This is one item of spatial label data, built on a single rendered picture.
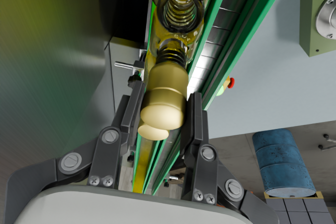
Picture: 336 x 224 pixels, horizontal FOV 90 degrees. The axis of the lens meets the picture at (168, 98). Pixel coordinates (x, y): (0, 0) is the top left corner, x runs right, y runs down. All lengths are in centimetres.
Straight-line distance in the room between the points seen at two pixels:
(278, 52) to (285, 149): 199
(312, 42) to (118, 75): 67
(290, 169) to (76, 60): 257
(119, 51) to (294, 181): 243
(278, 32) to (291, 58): 16
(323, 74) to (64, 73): 103
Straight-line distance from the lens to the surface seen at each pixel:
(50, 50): 21
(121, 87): 57
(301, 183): 262
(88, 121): 45
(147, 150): 95
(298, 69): 99
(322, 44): 82
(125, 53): 47
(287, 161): 267
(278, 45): 86
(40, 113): 22
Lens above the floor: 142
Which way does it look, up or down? 41 degrees down
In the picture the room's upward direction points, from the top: 172 degrees counter-clockwise
